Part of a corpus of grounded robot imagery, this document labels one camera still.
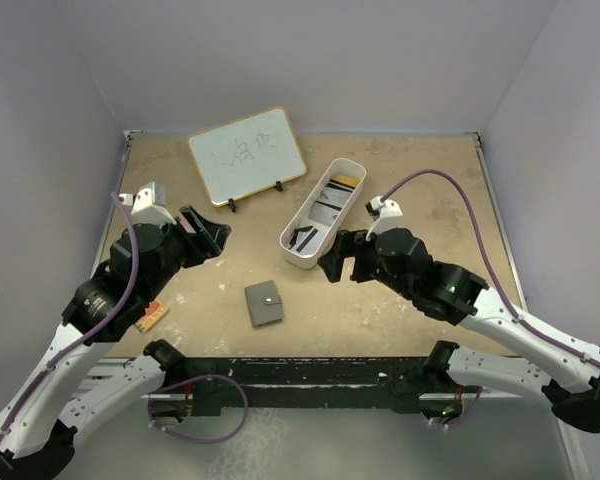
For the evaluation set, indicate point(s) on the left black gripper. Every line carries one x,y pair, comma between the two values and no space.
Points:
214,233

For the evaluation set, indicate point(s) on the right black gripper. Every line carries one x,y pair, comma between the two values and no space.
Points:
343,247

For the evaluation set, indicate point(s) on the white oblong plastic tray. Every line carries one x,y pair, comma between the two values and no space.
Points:
339,166

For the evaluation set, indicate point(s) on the grey card holder wallet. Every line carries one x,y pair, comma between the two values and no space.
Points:
264,304

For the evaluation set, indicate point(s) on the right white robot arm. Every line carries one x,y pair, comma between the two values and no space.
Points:
547,365

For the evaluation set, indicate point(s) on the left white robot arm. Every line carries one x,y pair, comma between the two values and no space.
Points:
42,426

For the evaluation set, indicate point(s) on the orange card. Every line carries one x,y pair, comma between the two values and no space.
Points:
155,311

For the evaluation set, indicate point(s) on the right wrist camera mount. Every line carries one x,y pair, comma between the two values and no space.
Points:
386,215

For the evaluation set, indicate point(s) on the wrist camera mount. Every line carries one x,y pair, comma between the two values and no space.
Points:
386,215
148,205

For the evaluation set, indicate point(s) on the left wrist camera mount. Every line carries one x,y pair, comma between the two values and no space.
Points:
148,205

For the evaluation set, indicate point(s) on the small whiteboard wooden frame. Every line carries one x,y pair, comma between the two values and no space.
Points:
246,156

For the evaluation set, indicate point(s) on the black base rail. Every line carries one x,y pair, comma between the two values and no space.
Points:
387,383

